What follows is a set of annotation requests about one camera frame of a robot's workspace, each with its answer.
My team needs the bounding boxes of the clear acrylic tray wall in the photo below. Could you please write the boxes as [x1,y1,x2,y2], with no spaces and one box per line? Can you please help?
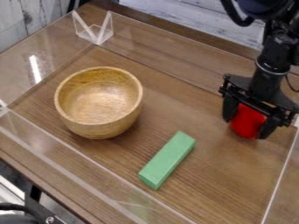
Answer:
[0,101,194,224]

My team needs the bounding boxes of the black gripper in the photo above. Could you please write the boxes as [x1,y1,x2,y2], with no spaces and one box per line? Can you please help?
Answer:
[218,74,299,139]

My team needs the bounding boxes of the red plush strawberry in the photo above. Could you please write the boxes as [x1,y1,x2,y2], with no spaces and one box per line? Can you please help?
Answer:
[229,103,266,139]

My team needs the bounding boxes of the green rectangular block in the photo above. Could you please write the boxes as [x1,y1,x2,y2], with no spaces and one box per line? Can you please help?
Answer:
[137,131,196,190]

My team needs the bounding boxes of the black cable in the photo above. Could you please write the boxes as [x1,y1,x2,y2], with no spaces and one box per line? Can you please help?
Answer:
[0,195,67,224]

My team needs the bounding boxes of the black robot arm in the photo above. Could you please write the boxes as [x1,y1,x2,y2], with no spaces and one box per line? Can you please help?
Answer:
[218,0,299,139]

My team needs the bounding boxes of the wooden bowl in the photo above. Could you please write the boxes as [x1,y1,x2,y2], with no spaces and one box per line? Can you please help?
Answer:
[53,66,143,139]

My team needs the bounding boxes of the black table leg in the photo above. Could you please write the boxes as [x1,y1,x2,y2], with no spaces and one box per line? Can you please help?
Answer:
[29,185,42,202]

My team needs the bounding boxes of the clear acrylic corner bracket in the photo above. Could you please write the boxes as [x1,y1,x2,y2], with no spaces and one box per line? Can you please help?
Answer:
[70,11,113,46]

